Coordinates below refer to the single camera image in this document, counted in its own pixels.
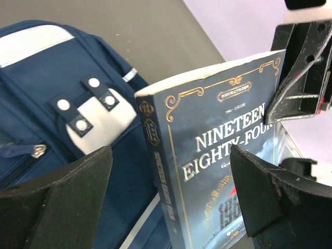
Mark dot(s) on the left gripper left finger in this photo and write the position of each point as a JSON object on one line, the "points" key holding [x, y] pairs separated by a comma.
{"points": [[60, 209]]}

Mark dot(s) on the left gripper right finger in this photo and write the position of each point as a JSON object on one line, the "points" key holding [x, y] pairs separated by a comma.
{"points": [[282, 205]]}

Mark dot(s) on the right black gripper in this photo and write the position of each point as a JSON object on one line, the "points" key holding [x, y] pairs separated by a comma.
{"points": [[305, 73]]}

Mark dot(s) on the blue Nineteen Eighty-Four book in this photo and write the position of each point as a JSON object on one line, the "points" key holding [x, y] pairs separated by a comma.
{"points": [[191, 121]]}

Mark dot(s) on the navy blue student backpack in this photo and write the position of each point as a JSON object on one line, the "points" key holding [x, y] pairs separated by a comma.
{"points": [[64, 94]]}

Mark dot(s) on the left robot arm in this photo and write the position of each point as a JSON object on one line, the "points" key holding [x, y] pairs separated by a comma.
{"points": [[283, 206]]}

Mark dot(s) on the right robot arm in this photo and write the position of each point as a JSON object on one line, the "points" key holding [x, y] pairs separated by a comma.
{"points": [[305, 11]]}

